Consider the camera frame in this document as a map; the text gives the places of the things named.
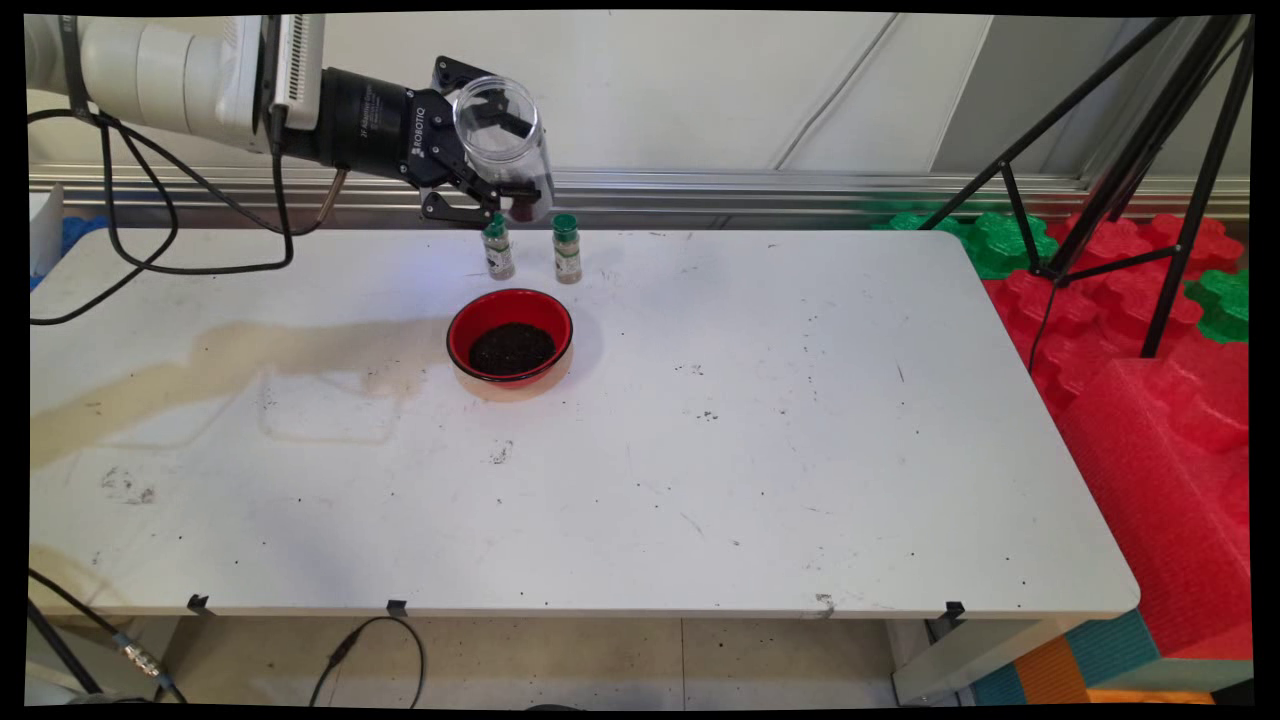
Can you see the orange foam mat tile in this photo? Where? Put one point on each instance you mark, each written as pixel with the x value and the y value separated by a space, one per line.
pixel 1050 675

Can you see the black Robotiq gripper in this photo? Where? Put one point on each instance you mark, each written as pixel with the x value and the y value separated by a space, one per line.
pixel 370 125

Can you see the large red foam block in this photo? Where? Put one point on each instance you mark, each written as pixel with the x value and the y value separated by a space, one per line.
pixel 1160 480

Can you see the silver white wrist camera box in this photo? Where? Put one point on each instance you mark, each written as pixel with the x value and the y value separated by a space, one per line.
pixel 298 70

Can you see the red bowl with black rim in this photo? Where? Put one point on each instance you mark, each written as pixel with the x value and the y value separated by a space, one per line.
pixel 500 305

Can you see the blue foam mat tile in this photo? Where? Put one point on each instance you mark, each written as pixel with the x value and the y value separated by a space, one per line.
pixel 1000 688

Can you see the green foam block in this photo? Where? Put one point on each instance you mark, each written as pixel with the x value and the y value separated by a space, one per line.
pixel 990 245
pixel 905 222
pixel 1222 305

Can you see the black seeds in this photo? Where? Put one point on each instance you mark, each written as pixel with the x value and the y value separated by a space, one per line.
pixel 512 350

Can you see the aluminium wall rail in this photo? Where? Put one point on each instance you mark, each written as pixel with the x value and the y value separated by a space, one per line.
pixel 800 185

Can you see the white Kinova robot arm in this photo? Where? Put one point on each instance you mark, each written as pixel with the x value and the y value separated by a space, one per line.
pixel 170 75

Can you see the teal foam mat tile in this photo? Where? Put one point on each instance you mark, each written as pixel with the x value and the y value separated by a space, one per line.
pixel 1110 650

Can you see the clear plastic jar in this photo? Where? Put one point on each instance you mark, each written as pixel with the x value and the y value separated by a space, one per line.
pixel 520 160

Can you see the green-capped spice bottle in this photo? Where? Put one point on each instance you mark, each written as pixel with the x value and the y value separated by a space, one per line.
pixel 499 255
pixel 567 262

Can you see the black tripod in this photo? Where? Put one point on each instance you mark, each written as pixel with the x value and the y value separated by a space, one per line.
pixel 1140 150

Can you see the blue foam piece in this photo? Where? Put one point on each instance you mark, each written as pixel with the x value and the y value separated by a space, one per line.
pixel 80 235

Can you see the orange foam strip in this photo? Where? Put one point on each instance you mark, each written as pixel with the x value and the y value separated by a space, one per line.
pixel 1150 697

